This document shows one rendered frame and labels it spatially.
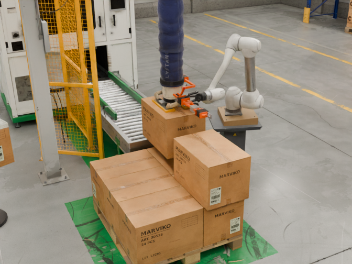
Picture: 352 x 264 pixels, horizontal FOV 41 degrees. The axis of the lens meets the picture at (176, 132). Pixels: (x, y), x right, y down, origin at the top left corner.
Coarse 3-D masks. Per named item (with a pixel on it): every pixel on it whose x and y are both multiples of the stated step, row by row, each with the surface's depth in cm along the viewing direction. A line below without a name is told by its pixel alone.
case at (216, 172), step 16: (176, 144) 404; (192, 144) 395; (208, 144) 394; (224, 144) 394; (176, 160) 411; (192, 160) 381; (208, 160) 368; (224, 160) 368; (240, 160) 371; (176, 176) 418; (192, 176) 387; (208, 176) 361; (224, 176) 369; (240, 176) 377; (192, 192) 394; (208, 192) 368; (224, 192) 376; (240, 192) 384; (208, 208) 374
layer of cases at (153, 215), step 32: (96, 160) 455; (128, 160) 454; (160, 160) 453; (96, 192) 451; (128, 192) 402; (160, 192) 401; (128, 224) 370; (160, 224) 365; (192, 224) 381; (224, 224) 397; (160, 256) 378
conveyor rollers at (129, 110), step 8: (104, 80) 675; (112, 80) 679; (104, 88) 649; (112, 88) 645; (120, 88) 650; (104, 96) 615; (112, 96) 619; (120, 96) 615; (128, 96) 619; (112, 104) 593; (120, 104) 589; (128, 104) 593; (136, 104) 589; (120, 112) 564; (128, 112) 567; (136, 112) 564; (120, 120) 546; (128, 120) 542; (136, 120) 545; (120, 128) 521; (128, 128) 524; (136, 128) 528; (128, 136) 506; (136, 136) 502; (144, 136) 505
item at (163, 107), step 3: (153, 99) 453; (159, 99) 445; (162, 99) 453; (153, 102) 449; (156, 102) 445; (159, 102) 444; (159, 105) 438; (162, 105) 436; (165, 105) 434; (162, 108) 431; (165, 108) 429; (168, 108) 429; (171, 108) 430; (165, 111) 426; (168, 111) 426; (171, 111) 428
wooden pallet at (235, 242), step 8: (96, 208) 464; (104, 216) 440; (104, 224) 448; (112, 232) 424; (224, 240) 404; (232, 240) 409; (240, 240) 414; (120, 248) 415; (200, 248) 398; (208, 248) 399; (232, 248) 414; (128, 256) 389; (176, 256) 386; (184, 256) 390; (192, 256) 394
